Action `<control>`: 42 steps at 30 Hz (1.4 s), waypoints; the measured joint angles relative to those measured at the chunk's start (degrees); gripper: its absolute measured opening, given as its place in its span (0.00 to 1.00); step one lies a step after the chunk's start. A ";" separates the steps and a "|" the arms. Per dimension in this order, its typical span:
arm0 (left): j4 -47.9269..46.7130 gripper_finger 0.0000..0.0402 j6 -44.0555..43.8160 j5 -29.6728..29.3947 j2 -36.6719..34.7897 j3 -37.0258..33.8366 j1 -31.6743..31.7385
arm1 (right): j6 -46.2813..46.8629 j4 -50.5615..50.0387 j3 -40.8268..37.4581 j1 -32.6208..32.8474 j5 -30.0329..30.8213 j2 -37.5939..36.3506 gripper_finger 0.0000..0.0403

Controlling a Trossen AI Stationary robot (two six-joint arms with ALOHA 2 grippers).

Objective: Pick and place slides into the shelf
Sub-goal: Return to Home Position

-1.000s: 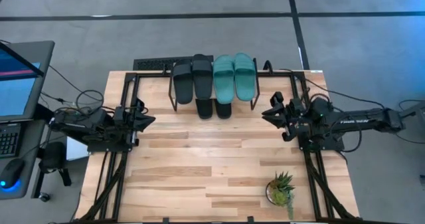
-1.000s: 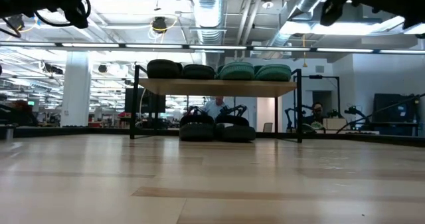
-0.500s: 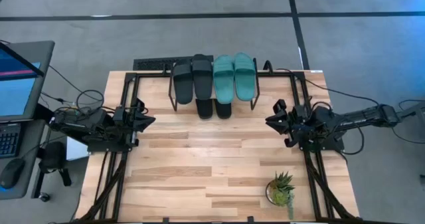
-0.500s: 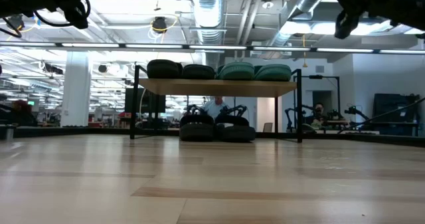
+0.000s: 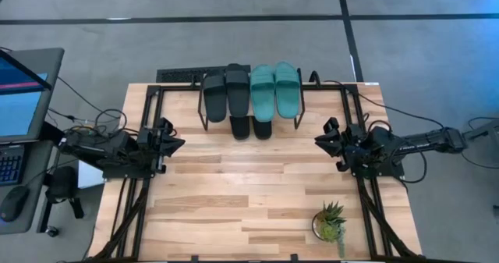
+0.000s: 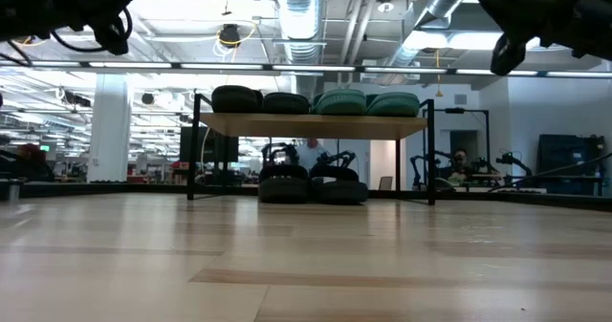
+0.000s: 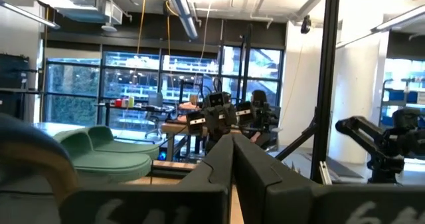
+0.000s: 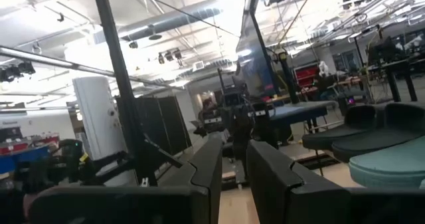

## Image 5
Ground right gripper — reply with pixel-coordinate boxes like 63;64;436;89
314;117;364;174

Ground grey framed computer monitor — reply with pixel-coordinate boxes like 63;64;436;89
0;47;65;145

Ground grey metal stand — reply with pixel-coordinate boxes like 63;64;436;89
463;118;499;141

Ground black metal wood shelf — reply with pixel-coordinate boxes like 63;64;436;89
196;66;306;132

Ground black aluminium table frame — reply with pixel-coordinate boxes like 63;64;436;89
91;82;424;263

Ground green succulent in pot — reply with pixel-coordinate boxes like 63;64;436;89
310;200;349;259

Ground black strapped device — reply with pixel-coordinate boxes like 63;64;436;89
44;165;85;220

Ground black computer mouse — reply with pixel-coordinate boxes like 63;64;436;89
0;185;31;223

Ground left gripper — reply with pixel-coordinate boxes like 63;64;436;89
136;117;186;174

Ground black floor cable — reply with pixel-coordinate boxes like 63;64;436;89
461;116;499;170

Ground grey side desk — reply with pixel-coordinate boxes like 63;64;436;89
0;140;55;236

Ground teal rubber slide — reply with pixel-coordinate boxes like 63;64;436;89
274;61;301;120
249;63;277;123

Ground black computer keyboard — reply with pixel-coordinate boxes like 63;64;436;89
0;144;25;187

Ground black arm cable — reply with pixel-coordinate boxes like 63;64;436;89
323;79;445;130
46;74;129;137

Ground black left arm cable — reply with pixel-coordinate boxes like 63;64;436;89
46;74;129;137

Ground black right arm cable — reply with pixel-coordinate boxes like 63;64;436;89
323;79;445;130

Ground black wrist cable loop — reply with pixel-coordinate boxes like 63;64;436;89
388;144;429;185

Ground black rubber slide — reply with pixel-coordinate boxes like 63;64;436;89
225;62;251;119
202;74;228;123
228;116;251;141

